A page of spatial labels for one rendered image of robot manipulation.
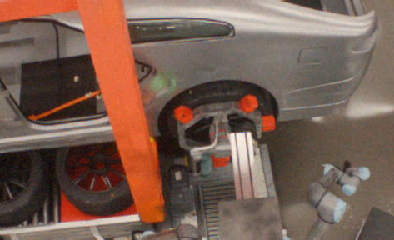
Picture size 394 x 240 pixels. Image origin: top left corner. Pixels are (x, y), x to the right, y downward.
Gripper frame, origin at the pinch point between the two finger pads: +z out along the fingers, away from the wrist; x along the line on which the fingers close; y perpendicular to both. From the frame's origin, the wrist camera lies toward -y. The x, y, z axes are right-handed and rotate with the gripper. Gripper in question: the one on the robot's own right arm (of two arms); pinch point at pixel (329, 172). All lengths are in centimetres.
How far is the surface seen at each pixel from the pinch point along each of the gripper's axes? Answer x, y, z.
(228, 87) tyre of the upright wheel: -79, -1, 26
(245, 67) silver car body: -88, -4, 0
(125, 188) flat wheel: -65, 70, 101
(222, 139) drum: -56, 20, 39
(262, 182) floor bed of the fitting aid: 13, -5, 91
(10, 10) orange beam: -203, 100, -67
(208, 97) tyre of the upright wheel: -84, 12, 31
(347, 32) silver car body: -68, -46, -44
